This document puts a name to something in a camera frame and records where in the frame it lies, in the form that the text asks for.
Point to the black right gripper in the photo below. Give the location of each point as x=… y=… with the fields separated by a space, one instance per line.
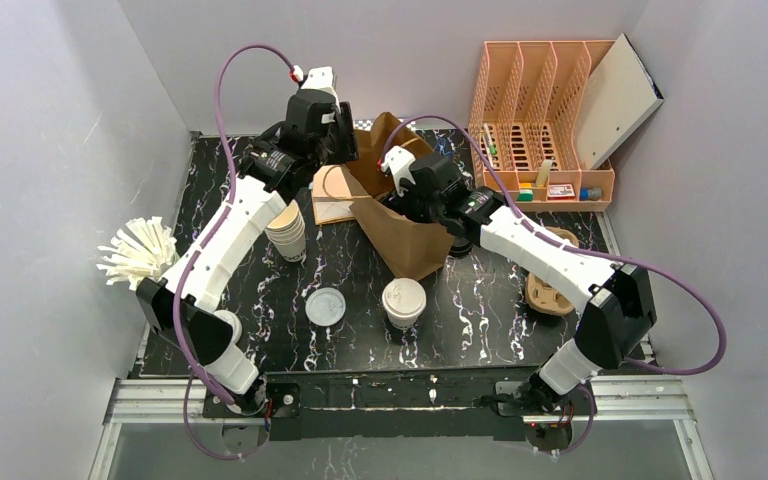
x=414 y=205

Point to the cardboard cup carrier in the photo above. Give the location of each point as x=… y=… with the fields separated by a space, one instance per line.
x=545 y=299

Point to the stack of white lids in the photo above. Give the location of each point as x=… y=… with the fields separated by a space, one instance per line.
x=287 y=233

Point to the orange file organizer rack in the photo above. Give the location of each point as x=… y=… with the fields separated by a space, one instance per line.
x=525 y=106

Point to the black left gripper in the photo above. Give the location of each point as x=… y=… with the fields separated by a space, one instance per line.
x=344 y=137

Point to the white lid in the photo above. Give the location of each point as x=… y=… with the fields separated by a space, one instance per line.
x=404 y=298
x=325 y=307

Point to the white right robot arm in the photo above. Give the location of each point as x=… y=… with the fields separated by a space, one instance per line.
x=614 y=299

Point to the green cup of stirrers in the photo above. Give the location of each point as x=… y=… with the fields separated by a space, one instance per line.
x=144 y=249

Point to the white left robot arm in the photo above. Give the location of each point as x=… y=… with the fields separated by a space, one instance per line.
x=182 y=305

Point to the brown paper bag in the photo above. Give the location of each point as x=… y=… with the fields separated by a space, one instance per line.
x=355 y=190

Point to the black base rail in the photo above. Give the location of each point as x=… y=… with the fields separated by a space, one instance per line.
x=506 y=391

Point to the white folder board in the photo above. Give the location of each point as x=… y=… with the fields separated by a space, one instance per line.
x=620 y=94

